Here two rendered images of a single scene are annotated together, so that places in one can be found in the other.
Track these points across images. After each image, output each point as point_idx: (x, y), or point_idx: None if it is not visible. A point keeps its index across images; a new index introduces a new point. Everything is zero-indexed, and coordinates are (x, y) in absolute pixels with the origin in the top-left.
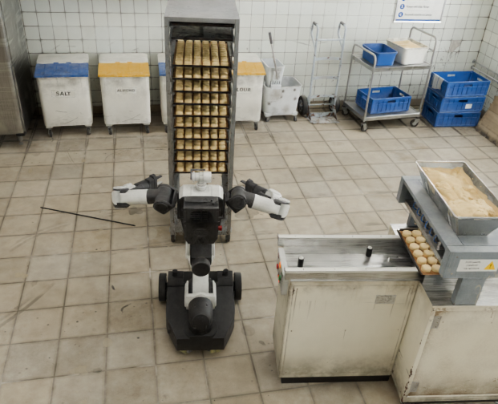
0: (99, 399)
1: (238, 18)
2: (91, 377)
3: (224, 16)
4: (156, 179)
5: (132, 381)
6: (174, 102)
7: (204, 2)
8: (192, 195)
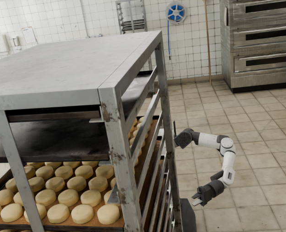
0: (234, 193)
1: (40, 43)
2: (244, 204)
3: (54, 44)
4: (197, 189)
5: (216, 201)
6: (163, 182)
7: (26, 72)
8: (162, 129)
